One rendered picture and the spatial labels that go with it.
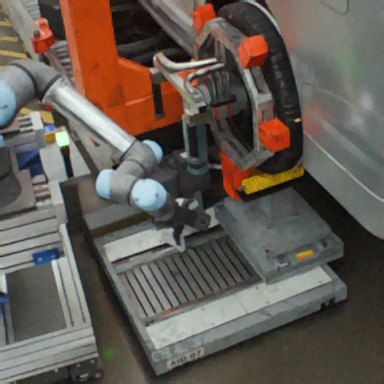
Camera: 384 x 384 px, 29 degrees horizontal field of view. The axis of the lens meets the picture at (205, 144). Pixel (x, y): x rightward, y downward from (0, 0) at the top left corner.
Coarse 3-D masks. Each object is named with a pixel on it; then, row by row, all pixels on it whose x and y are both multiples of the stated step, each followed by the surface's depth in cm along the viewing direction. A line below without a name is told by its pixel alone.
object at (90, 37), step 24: (72, 0) 282; (96, 0) 286; (72, 24) 287; (96, 24) 291; (72, 48) 300; (96, 48) 296; (96, 72) 301; (96, 96) 306; (120, 96) 311; (120, 120) 316; (96, 144) 318
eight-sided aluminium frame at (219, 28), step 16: (208, 32) 275; (224, 32) 264; (240, 32) 263; (208, 48) 293; (240, 64) 256; (256, 80) 258; (256, 96) 253; (256, 112) 255; (272, 112) 257; (224, 128) 302; (256, 128) 259; (224, 144) 295; (240, 144) 295; (256, 144) 264; (240, 160) 285; (256, 160) 268
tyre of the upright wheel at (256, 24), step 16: (256, 0) 273; (224, 16) 278; (240, 16) 265; (256, 16) 261; (272, 16) 261; (256, 32) 257; (272, 32) 256; (272, 48) 253; (272, 64) 252; (288, 64) 253; (272, 80) 256; (288, 80) 252; (288, 96) 253; (288, 112) 254; (272, 160) 276; (288, 160) 267
